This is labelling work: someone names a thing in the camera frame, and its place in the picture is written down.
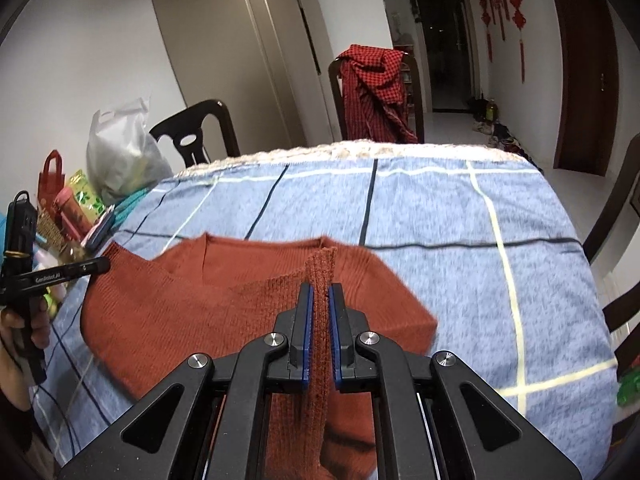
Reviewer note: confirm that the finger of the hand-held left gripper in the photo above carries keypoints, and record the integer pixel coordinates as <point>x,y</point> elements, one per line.
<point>90,266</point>

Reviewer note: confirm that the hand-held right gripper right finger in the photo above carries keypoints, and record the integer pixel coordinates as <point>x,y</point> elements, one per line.
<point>336,340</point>

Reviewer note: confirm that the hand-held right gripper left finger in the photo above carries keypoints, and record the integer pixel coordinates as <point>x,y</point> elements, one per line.
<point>304,340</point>

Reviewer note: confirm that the rust knit sweater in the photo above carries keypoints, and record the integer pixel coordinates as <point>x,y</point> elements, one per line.
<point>200,320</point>

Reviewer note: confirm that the person's left hand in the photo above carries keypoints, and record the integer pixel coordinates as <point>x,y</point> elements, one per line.
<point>7,370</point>

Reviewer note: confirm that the blue pink pencil case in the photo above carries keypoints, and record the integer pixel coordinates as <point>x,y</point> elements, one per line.
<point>99,230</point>

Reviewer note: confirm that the pink snack canister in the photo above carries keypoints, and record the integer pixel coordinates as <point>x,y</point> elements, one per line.
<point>70,212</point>

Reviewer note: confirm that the red gift bag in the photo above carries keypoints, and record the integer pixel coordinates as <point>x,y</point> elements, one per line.
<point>52,185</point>

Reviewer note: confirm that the green printed packet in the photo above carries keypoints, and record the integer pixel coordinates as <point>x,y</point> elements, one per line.
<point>87,195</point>

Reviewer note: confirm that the teal knit cloth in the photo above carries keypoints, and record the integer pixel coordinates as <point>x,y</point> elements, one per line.
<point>131,205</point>

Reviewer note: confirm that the white plastic bag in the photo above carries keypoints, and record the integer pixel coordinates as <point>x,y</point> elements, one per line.
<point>125,155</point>

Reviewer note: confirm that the blue checked blanket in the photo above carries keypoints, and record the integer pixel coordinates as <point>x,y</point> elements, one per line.
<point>450,240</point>

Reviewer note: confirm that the dark wooden chair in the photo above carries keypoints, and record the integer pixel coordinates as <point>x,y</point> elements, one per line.
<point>210,125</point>
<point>334,100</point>
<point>612,220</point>

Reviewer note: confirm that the beige wardrobe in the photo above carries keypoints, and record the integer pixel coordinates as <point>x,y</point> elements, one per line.
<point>225,60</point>

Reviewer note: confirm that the red checked shirt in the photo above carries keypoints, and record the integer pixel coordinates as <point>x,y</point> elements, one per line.
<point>375,90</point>

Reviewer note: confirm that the pile of shoes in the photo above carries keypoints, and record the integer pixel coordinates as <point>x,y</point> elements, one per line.
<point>500,137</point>

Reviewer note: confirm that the yellow oil bottle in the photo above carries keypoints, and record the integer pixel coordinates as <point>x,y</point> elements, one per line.
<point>492,110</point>

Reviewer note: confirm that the dark wooden door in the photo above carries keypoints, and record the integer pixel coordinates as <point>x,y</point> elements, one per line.
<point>580,70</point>

